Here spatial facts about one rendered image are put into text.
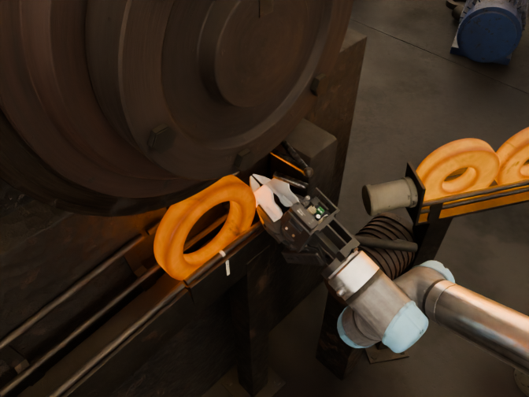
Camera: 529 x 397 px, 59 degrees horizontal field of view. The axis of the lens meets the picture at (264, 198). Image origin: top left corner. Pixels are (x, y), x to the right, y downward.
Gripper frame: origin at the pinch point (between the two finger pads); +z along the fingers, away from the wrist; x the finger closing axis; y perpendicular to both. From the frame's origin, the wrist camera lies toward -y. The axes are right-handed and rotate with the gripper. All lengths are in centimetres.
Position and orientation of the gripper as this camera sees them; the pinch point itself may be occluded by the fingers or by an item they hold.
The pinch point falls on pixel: (255, 183)
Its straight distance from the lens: 80.3
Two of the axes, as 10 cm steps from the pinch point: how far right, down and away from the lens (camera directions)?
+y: 2.2, -4.8, -8.5
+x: -7.0, 5.2, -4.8
